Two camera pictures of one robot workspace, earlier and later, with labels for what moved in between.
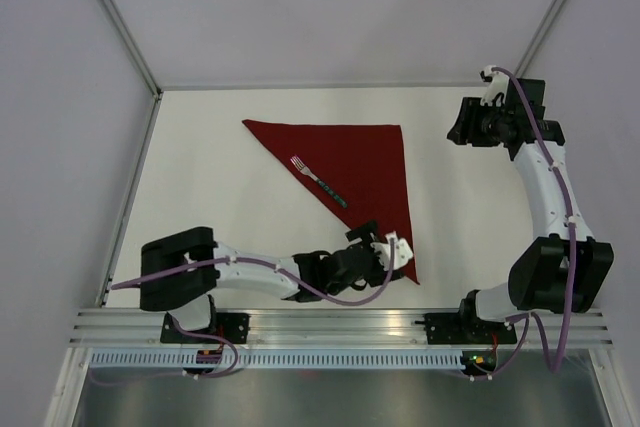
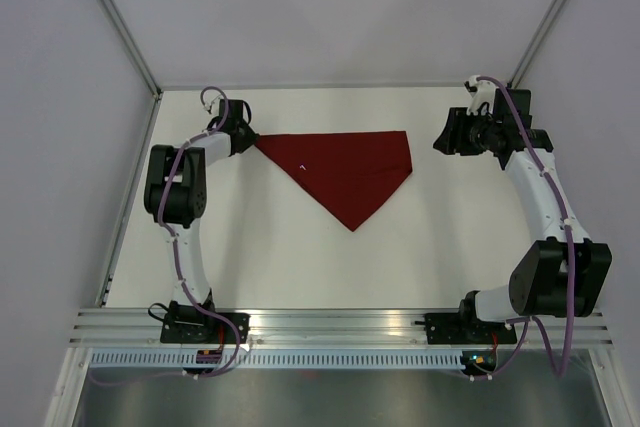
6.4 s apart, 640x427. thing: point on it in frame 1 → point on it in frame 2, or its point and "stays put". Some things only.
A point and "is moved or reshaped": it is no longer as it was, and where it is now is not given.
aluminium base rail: (143, 328) stays put
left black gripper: (369, 234) → (251, 139)
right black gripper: (470, 111) → (457, 121)
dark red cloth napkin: (357, 170) is moved or reshaped
